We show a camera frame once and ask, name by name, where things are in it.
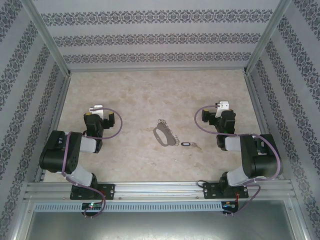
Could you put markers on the small brass key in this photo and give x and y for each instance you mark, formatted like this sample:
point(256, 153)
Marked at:
point(197, 146)

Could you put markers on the black key tag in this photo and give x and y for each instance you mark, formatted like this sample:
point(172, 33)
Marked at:
point(185, 144)

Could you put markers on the grey carabiner keyring organizer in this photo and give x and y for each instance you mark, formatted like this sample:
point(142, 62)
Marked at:
point(157, 135)

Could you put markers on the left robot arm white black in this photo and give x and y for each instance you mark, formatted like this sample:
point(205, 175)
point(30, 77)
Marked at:
point(53, 150)

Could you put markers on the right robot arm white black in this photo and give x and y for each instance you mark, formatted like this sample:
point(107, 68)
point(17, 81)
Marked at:
point(262, 155)

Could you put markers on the grey metal sheet panel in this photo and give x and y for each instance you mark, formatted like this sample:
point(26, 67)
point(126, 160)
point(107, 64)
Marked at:
point(160, 226)

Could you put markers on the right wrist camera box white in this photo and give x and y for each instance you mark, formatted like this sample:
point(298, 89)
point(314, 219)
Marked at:
point(223, 105)

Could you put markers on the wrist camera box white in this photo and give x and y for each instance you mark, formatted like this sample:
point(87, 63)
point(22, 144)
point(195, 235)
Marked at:
point(97, 110)
point(223, 105)

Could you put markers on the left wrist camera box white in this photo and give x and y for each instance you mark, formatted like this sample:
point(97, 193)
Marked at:
point(97, 110)

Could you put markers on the aluminium table side rail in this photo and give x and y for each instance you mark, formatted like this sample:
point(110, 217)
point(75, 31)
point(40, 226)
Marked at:
point(58, 112)
point(260, 112)

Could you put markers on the aluminium frame crossbeam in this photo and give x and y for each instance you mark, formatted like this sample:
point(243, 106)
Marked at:
point(155, 69)

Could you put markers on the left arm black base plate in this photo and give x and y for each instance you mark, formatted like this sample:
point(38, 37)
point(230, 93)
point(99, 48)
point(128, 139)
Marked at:
point(110, 191)

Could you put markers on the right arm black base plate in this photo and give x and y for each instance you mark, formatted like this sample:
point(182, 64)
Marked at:
point(211, 191)

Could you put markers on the aluminium frame post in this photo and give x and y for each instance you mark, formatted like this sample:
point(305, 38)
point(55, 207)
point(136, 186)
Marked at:
point(46, 37)
point(267, 37)

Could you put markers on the aluminium mounting rail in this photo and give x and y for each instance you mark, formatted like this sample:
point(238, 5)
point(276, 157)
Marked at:
point(160, 190)

